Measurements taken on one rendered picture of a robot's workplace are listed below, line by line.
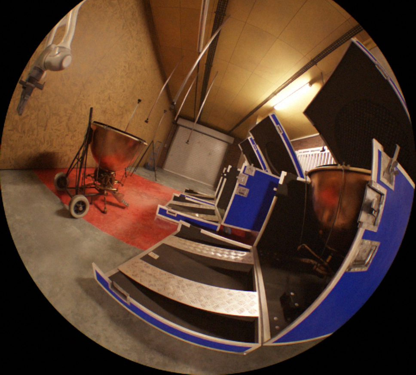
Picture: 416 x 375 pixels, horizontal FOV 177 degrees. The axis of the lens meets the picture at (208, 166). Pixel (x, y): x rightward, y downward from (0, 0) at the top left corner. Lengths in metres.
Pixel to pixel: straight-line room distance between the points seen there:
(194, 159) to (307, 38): 7.01
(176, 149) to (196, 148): 1.10
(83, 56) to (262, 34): 2.77
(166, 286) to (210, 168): 7.04
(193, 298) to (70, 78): 2.44
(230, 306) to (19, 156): 2.28
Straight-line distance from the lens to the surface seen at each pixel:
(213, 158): 7.52
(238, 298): 0.82
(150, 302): 0.80
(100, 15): 2.45
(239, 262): 1.12
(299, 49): 2.92
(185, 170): 7.43
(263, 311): 0.80
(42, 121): 2.08
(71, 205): 1.21
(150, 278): 0.86
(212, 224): 1.68
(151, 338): 0.75
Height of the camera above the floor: 0.72
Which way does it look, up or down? 2 degrees up
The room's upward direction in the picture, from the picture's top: 20 degrees clockwise
